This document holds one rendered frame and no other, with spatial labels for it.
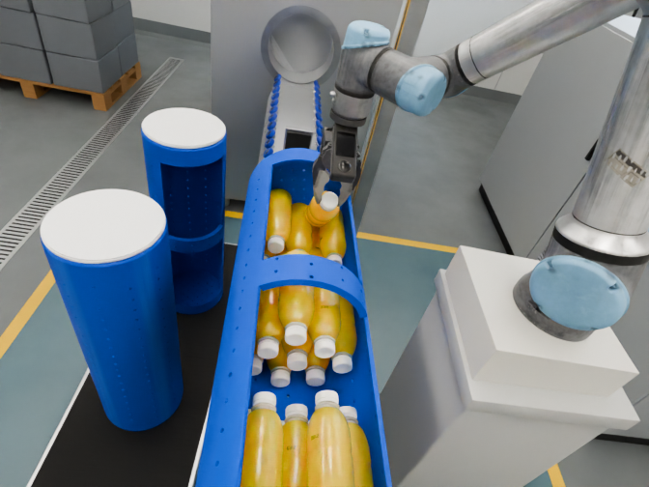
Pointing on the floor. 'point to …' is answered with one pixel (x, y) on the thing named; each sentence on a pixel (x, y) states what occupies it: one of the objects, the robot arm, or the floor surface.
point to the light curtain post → (414, 10)
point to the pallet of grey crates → (70, 47)
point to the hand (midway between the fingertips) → (329, 201)
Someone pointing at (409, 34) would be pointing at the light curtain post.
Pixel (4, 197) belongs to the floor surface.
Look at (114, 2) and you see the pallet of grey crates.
